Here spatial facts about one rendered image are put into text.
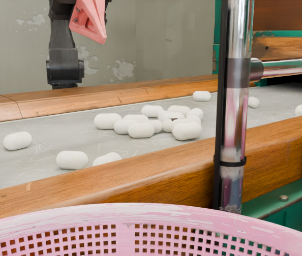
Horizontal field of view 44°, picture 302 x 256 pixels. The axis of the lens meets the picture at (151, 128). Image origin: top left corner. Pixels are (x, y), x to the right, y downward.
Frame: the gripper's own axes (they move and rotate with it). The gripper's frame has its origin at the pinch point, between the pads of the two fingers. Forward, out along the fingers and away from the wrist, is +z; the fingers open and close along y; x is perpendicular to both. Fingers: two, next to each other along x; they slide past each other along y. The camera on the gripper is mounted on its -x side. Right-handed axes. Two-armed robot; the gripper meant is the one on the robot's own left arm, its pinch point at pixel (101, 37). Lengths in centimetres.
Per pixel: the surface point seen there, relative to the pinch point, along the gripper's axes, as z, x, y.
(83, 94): 2.2, 10.9, -0.9
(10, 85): -128, 144, 42
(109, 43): -142, 122, 114
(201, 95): 9.2, 6.2, 19.8
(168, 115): 18.4, -1.7, 1.3
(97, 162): 26.4, -7.4, -15.3
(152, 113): 14.1, 2.9, 3.4
